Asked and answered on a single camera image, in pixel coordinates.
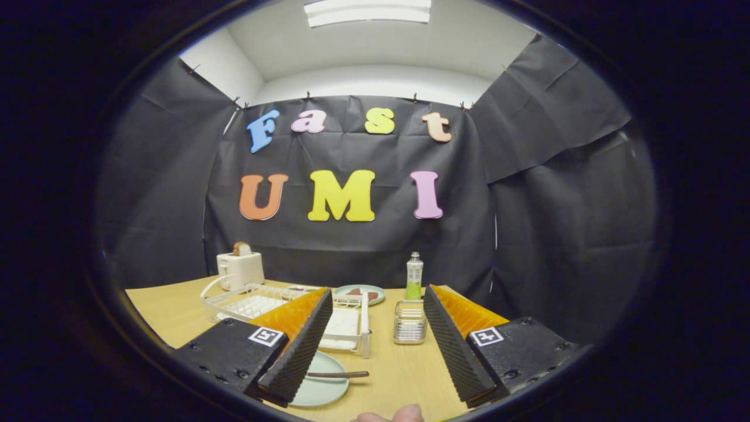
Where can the white divided tray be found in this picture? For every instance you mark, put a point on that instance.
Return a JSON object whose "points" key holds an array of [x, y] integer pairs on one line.
{"points": [[302, 288]]}

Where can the black backdrop cloth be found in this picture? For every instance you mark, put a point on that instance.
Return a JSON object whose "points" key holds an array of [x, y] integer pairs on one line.
{"points": [[351, 252]]}

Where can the green tea bottle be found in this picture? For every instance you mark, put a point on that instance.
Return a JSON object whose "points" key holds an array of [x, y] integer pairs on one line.
{"points": [[414, 275]]}

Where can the pale green food plate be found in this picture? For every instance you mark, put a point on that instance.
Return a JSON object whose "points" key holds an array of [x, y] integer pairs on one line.
{"points": [[378, 298]]}

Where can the white rack drain tray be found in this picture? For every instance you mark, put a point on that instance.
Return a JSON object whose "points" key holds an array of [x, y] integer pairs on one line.
{"points": [[343, 328]]}

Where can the white toaster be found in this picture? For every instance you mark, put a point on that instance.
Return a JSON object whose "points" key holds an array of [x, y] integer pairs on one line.
{"points": [[241, 271]]}

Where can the ceiling light panel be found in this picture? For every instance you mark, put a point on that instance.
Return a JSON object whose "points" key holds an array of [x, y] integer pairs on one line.
{"points": [[369, 10]]}

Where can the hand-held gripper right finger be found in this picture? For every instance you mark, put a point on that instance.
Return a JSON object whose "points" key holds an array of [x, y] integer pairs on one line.
{"points": [[457, 354]]}

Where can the toasted bread slice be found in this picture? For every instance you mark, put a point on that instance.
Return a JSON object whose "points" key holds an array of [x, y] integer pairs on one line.
{"points": [[241, 249]]}

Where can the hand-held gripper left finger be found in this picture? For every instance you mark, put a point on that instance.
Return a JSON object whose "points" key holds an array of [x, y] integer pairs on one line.
{"points": [[299, 354]]}

